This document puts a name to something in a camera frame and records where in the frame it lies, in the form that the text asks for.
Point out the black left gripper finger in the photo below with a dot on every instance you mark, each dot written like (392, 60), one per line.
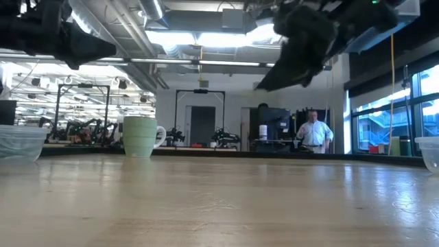
(92, 48)

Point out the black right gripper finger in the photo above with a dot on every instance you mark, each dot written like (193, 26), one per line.
(284, 77)
(310, 79)

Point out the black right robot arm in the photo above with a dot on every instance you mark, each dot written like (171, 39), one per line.
(363, 17)

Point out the black background robot arm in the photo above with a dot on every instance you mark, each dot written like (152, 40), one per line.
(226, 138)
(173, 135)

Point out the clear plastic bin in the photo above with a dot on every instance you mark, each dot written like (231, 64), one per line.
(20, 144)
(430, 154)

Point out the black equipment cabinet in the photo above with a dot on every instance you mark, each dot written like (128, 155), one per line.
(274, 127)

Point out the person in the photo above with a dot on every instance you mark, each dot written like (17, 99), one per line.
(315, 133)

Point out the white canister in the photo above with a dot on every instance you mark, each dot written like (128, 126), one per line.
(263, 132)

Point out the grey ceiling box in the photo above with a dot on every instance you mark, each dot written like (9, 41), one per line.
(233, 18)

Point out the long ceiling light bar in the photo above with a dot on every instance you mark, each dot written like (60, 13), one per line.
(205, 62)

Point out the black monitor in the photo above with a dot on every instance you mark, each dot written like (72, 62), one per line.
(7, 112)

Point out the red small box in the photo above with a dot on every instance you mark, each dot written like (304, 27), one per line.
(373, 149)

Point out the green ceramic mug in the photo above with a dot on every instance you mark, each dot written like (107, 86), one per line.
(139, 137)

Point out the light green cup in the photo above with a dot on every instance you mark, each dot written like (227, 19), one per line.
(395, 147)

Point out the dark green bottle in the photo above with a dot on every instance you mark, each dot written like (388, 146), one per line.
(405, 147)

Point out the black metal frame stand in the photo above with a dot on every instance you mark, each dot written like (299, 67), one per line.
(176, 109)
(57, 109)

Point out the black table edge rail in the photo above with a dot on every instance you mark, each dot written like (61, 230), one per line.
(274, 155)

